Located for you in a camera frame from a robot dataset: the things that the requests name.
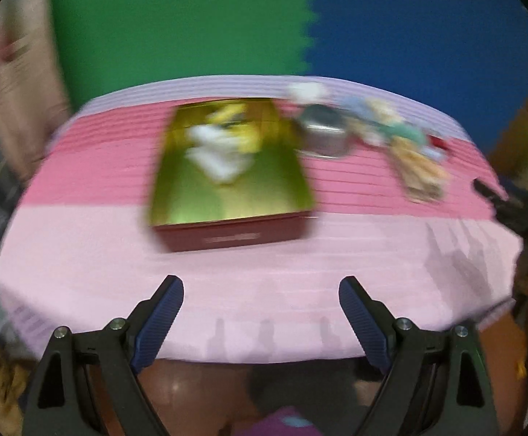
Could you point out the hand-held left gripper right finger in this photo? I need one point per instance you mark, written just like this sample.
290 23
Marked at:
364 322

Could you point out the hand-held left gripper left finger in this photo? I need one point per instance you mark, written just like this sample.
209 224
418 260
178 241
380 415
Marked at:
159 322

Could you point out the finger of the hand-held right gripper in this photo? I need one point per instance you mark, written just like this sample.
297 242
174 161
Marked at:
514 215

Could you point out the red and white sock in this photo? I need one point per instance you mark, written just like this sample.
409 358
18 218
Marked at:
437 141

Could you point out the teal cloth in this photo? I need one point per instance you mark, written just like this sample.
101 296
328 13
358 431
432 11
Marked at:
407 135

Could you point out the red tin box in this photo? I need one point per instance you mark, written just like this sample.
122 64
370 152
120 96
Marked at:
255 190

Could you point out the light blue towel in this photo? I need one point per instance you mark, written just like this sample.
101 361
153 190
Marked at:
359 110

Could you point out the brown foam mat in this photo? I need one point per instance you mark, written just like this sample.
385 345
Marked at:
518 131

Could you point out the pink checked tablecloth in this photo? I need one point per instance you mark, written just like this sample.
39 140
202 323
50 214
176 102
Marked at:
246 290

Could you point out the purple cloth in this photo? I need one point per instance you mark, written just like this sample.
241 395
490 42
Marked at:
282 422

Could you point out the steel bowl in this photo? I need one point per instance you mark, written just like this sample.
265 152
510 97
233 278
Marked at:
325 131

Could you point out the blue foam mat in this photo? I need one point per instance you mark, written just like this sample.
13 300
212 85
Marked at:
427 32

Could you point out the green foam mat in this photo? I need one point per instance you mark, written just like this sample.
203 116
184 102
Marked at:
177 22

